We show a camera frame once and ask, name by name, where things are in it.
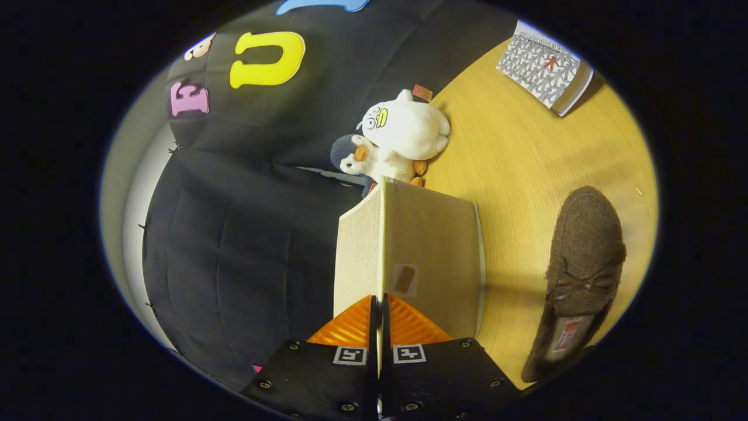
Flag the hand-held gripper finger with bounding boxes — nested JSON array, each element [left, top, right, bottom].
[[241, 294, 379, 421], [380, 293, 522, 421]]

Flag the brown fuzzy loafer shoe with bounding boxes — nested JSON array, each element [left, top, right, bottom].
[[521, 186, 627, 384]]

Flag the beige fabric storage box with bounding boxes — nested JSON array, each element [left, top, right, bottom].
[[333, 175, 487, 343]]

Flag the black backdrop cloth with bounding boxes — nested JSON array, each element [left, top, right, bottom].
[[140, 0, 518, 391]]

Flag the grey patterned book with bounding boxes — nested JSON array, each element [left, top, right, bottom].
[[496, 20, 594, 116]]

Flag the white duck plush toy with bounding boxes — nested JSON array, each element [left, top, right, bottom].
[[356, 84, 451, 161]]

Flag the grey white penguin plush toy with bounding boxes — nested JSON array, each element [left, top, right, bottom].
[[330, 134, 428, 188]]

